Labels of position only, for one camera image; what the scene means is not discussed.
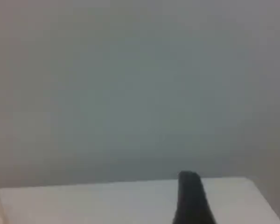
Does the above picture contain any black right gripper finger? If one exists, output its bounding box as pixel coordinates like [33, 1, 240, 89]
[172, 170, 217, 224]

